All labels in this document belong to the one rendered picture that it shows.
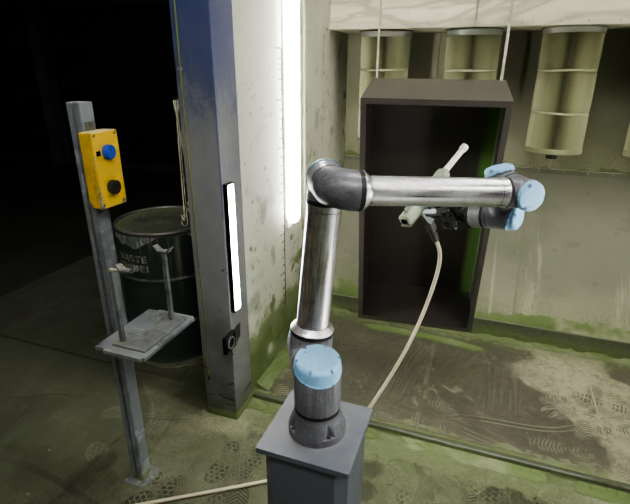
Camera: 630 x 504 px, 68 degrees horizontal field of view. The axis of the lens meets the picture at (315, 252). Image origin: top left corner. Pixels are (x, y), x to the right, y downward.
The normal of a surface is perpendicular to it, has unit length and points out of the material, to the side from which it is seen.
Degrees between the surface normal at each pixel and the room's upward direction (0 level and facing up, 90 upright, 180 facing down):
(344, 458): 0
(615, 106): 90
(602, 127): 90
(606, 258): 57
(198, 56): 90
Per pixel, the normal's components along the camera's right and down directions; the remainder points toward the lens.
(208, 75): -0.34, 0.34
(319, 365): 0.02, -0.90
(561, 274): -0.29, -0.21
